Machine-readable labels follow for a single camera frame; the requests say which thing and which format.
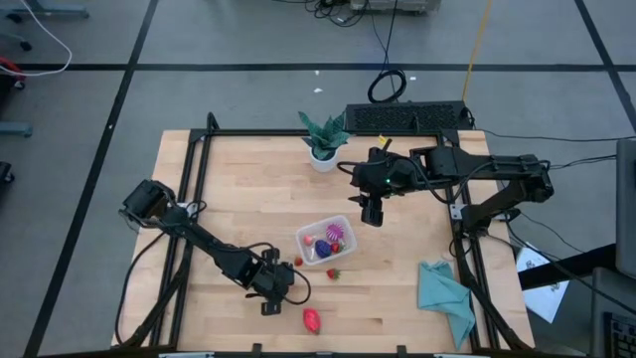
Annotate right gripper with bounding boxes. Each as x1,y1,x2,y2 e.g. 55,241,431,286
349,147,401,228

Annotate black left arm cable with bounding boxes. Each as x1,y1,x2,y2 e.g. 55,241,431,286
113,231,168,347

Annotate red object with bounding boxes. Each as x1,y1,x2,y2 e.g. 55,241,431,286
0,56,27,85

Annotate clear plastic tupperware container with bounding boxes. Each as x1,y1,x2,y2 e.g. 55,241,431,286
295,214,358,267

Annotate grey chair base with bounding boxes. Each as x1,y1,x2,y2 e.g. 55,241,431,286
0,0,91,22

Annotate yellow floor cable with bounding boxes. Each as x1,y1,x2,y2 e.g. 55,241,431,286
461,0,494,103

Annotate black aluminium table frame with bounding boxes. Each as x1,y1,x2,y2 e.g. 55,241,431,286
111,111,536,358

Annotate coiled black cable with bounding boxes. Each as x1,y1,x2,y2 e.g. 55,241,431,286
366,0,409,104

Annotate white cable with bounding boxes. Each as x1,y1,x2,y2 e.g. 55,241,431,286
0,0,75,79

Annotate large red toy fruit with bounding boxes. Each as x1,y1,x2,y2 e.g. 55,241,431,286
302,307,323,336

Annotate teal cloth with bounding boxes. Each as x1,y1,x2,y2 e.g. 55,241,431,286
417,260,477,352

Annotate grey bar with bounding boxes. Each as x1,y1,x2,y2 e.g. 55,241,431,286
0,121,34,139

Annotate snake plant in white pot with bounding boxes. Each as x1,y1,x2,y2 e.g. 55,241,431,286
297,110,355,174

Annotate white printed paper sheet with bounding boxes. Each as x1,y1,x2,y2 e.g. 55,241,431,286
515,242,571,325

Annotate grey monitor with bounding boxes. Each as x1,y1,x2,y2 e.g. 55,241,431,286
614,137,636,280

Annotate black beam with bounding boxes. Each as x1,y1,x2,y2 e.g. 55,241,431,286
519,243,618,292

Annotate grey equipment case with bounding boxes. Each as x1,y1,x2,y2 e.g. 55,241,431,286
349,0,442,14

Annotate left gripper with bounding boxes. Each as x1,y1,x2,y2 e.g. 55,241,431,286
245,261,298,317

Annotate thin black cable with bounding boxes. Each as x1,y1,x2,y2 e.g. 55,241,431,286
476,127,636,144

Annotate tangled black cables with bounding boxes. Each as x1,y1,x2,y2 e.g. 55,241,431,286
297,0,359,29

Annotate black keyboard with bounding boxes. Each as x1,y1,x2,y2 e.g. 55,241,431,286
602,311,636,358

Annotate grey desk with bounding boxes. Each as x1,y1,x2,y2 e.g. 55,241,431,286
589,267,636,358

